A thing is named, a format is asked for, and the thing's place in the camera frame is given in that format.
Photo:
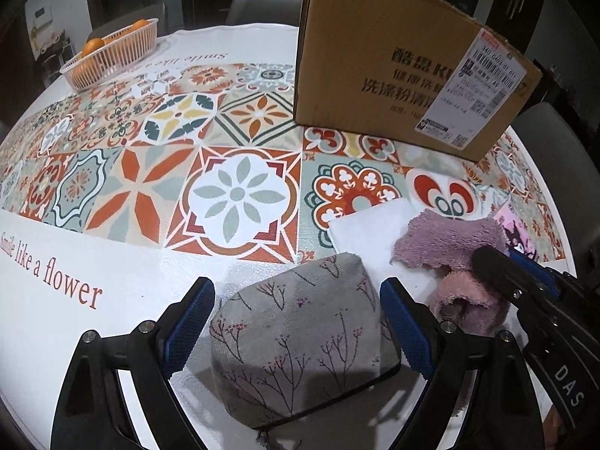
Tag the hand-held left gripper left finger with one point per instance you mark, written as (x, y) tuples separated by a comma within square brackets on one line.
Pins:
[(192, 318)]

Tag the white paper sheet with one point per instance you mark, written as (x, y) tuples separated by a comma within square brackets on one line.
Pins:
[(365, 234)]

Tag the white plastic basket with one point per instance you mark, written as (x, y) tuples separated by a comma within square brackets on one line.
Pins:
[(117, 62)]

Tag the grey dining chair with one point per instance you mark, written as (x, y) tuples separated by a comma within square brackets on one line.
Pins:
[(567, 140), (117, 16), (262, 7)]

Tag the grey floral pouch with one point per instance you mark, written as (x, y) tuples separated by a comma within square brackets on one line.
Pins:
[(290, 337)]

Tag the cartoon printed small box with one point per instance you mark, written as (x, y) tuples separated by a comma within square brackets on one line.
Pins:
[(518, 234)]

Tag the white wall intercom panel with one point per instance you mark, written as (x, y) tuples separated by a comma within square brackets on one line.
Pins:
[(42, 14)]

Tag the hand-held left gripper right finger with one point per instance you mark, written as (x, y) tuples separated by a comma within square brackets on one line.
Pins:
[(403, 323)]

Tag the purple towel cloth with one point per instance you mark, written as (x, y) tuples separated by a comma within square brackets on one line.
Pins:
[(440, 243)]

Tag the dark wooden cabinet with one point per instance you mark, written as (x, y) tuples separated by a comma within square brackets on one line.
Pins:
[(515, 4)]

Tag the orange fruit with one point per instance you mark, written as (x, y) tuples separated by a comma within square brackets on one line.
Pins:
[(93, 47), (140, 25)]

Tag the brown cardboard box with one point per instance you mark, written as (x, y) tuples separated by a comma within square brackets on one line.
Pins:
[(375, 56)]

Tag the tile pattern printed tablecloth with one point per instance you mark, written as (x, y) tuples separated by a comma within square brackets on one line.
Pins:
[(140, 267)]

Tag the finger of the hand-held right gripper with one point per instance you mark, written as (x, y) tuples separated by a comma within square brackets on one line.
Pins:
[(539, 269), (501, 272)]

